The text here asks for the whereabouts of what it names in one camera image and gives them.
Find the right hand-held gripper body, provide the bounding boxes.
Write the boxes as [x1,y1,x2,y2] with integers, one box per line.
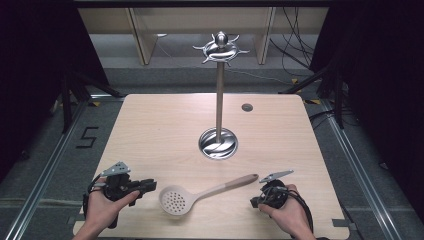
[255,169,295,210]

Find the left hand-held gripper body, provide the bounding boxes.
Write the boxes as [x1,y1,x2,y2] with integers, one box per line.
[99,161,143,230]

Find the beige slotted skimmer spoon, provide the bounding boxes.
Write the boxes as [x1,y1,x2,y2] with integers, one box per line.
[158,173,260,217]

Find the steel utensil rack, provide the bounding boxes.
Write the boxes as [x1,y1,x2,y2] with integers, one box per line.
[192,30,251,161]

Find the person's left hand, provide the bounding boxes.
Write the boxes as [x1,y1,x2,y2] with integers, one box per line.
[84,177,141,232]

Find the person's right hand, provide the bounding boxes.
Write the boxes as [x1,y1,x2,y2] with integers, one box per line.
[258,183,313,240]

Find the black tripod stand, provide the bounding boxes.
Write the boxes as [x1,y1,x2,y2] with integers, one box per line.
[279,62,346,130]
[59,70,125,135]

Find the black curtain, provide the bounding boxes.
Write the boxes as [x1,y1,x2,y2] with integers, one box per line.
[0,0,109,183]
[309,0,424,223]

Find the light wooden shelf unit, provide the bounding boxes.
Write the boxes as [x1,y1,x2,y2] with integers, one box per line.
[77,7,330,66]

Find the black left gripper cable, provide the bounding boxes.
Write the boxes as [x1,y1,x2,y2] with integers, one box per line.
[82,175,103,218]

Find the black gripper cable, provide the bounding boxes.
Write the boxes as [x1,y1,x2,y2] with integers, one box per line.
[82,175,103,218]
[287,189,315,235]

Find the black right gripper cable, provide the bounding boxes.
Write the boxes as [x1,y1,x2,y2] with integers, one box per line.
[287,189,315,235]

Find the aluminium floor rail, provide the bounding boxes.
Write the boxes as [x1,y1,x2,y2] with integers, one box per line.
[320,99,402,240]
[2,98,88,240]

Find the thin white floor cable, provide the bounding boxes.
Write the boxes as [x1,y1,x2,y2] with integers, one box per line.
[229,67,285,85]

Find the black floor cables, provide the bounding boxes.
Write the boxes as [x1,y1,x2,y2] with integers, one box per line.
[268,7,317,78]

